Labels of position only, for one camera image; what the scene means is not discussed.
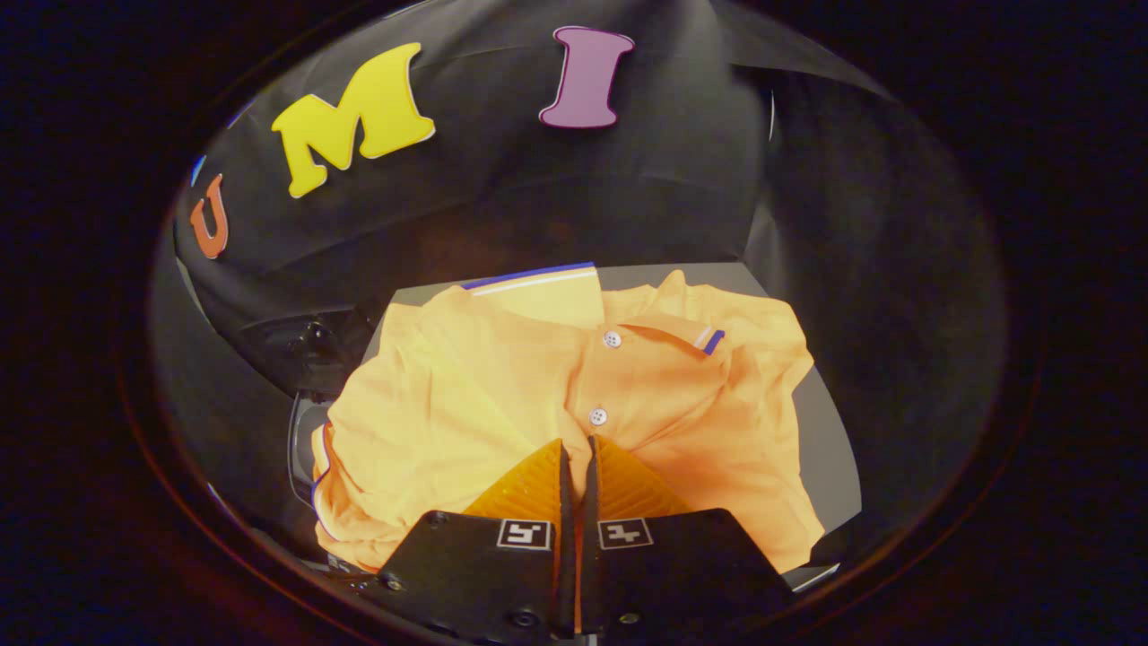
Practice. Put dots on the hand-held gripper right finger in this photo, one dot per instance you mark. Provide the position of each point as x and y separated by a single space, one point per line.
589 538

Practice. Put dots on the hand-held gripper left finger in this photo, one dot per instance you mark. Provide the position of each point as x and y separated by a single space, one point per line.
566 538

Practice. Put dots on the yellow orange polo shirt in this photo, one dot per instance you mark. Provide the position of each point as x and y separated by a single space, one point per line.
466 395

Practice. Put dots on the dark grey washing machine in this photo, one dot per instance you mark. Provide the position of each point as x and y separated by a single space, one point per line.
303 449

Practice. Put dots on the grey cabinet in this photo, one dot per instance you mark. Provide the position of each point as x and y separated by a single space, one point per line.
830 449

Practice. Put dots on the black backdrop cloth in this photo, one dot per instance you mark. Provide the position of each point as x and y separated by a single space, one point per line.
502 197

